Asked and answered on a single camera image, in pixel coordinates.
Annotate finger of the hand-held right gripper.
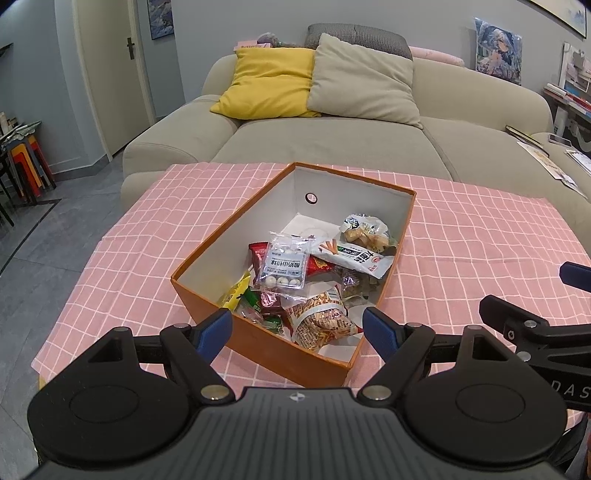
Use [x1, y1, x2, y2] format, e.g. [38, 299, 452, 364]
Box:
[560, 262, 591, 291]
[480, 295, 555, 365]

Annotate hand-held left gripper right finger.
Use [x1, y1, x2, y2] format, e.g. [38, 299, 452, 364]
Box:
[358, 306, 520, 401]

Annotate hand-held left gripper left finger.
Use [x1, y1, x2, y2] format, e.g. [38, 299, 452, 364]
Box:
[81, 308, 233, 402]

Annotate yellow snack packet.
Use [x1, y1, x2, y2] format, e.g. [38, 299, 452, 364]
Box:
[218, 272, 252, 310]

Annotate orange cardboard box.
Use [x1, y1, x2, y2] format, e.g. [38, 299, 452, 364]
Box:
[171, 161, 417, 388]

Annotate green sausage stick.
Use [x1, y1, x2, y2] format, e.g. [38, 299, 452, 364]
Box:
[240, 286, 264, 319]

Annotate clear packet of nuts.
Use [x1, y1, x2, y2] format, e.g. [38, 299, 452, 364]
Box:
[337, 270, 377, 305]

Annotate small brown candy bar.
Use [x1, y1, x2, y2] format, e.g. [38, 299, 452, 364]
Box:
[259, 291, 283, 315]

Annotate orange white peanut packet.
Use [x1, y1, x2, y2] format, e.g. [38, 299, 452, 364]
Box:
[283, 288, 361, 347]

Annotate white stick snack packet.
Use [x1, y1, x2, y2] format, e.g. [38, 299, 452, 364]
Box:
[308, 237, 395, 280]

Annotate large red snack packet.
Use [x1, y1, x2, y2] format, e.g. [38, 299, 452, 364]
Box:
[248, 242, 338, 278]

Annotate clear packet of white balls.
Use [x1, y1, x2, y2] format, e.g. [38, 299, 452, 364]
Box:
[255, 231, 315, 291]

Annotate clear bread packet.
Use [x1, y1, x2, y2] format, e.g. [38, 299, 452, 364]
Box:
[339, 213, 399, 254]

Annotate grey magazine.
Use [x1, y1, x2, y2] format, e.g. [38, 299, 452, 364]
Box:
[566, 148, 591, 174]

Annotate large open magazine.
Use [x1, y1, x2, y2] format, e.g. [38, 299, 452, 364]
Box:
[517, 141, 580, 190]

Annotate stack of books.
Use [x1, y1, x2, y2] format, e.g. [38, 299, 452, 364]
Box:
[542, 83, 591, 112]

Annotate beige sofa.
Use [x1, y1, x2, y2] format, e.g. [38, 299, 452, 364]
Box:
[121, 53, 591, 204]

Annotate white desk organizer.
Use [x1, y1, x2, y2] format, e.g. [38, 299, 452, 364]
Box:
[558, 41, 591, 100]

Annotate anime poster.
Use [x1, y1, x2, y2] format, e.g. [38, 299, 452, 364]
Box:
[475, 17, 525, 86]

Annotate beige cushion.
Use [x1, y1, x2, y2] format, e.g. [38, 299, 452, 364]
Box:
[306, 33, 423, 129]

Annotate black chair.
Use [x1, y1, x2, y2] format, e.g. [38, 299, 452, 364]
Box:
[0, 152, 14, 227]

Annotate stack of coloured stools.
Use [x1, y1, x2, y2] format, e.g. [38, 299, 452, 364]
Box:
[0, 134, 57, 204]

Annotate yellow cushion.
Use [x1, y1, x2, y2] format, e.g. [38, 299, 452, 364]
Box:
[210, 46, 321, 120]

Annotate pink blanket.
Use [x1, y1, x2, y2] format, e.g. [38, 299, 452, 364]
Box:
[409, 45, 465, 68]

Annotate white door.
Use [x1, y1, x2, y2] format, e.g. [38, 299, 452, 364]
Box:
[71, 0, 155, 158]

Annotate dining table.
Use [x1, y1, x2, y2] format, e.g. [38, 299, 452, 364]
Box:
[0, 117, 42, 144]

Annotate grey checked cushion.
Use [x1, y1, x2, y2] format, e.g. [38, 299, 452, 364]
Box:
[305, 23, 413, 61]

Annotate grey plush toy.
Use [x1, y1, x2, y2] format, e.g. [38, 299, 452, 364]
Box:
[256, 32, 301, 48]

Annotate long wall painting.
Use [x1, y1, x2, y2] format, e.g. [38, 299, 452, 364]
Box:
[526, 0, 591, 40]

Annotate framed wall picture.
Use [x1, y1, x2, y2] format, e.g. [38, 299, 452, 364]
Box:
[147, 0, 175, 40]

